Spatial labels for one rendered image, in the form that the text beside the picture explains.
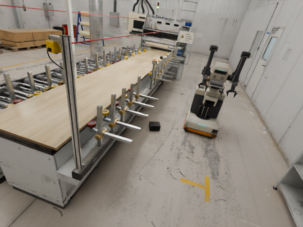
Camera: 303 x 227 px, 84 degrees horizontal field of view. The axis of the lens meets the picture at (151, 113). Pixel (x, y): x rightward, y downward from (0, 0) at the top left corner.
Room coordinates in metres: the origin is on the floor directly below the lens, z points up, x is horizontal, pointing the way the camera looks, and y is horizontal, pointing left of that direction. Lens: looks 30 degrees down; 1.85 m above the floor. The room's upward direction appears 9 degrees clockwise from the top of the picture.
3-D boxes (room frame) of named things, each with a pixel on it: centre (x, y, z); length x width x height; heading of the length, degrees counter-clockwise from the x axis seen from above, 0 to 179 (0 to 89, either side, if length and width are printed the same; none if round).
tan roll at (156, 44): (6.10, 0.00, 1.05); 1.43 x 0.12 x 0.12; 78
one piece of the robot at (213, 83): (2.71, -0.97, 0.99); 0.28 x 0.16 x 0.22; 78
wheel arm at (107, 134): (1.25, 0.35, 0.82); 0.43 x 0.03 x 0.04; 78
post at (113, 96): (1.48, 0.39, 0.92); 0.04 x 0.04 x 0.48; 78
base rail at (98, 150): (3.38, 0.00, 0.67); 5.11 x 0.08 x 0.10; 168
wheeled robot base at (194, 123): (2.99, -1.03, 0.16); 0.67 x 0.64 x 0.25; 168
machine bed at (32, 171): (3.49, 0.53, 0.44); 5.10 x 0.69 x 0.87; 168
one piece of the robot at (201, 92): (3.08, -1.05, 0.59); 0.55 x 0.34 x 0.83; 78
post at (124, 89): (1.72, 0.34, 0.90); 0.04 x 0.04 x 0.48; 78
